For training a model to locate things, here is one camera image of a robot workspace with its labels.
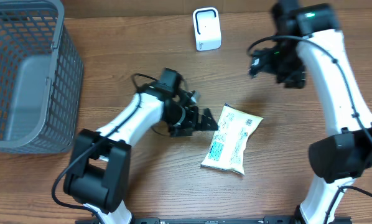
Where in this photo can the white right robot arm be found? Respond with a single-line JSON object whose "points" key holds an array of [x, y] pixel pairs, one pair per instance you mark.
{"points": [[309, 41]]}

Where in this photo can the grey plastic mesh basket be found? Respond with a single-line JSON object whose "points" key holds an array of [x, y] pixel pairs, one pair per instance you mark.
{"points": [[41, 74]]}

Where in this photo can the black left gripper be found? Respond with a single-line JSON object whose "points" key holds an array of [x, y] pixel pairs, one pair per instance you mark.
{"points": [[191, 124]]}

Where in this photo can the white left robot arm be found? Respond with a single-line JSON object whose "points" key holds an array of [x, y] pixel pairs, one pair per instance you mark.
{"points": [[96, 178]]}

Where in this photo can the white barcode scanner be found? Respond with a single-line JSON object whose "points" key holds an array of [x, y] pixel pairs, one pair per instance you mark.
{"points": [[206, 24]]}

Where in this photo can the colourful wet wipes pack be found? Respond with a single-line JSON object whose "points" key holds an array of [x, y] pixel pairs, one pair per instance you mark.
{"points": [[226, 151]]}

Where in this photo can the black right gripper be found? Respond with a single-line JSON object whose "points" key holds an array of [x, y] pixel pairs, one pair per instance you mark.
{"points": [[260, 61]]}

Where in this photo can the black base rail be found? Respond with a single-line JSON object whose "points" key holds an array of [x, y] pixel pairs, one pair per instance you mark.
{"points": [[265, 220]]}

